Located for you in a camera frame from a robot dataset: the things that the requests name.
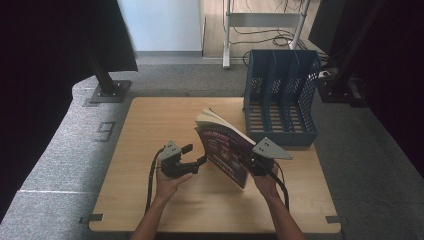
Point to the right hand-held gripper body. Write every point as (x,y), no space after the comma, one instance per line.
(266,153)

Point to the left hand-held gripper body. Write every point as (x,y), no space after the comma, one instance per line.
(175,166)

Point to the purple magazine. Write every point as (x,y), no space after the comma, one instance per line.
(223,153)

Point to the blue plastic file rack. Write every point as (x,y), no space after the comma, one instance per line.
(280,110)

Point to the person's left hand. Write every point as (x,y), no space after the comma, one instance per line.
(170,186)

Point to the person's right hand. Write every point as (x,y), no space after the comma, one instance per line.
(266,185)

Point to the black metal stand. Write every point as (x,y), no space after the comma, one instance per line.
(343,90)
(108,90)

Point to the white power strip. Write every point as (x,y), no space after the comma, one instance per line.
(324,73)

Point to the black curtain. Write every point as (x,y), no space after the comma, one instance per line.
(400,83)
(40,66)

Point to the grey metal table bracket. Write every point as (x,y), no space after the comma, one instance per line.
(91,218)
(335,219)

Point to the white metal stand frame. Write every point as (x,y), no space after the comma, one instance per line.
(263,19)

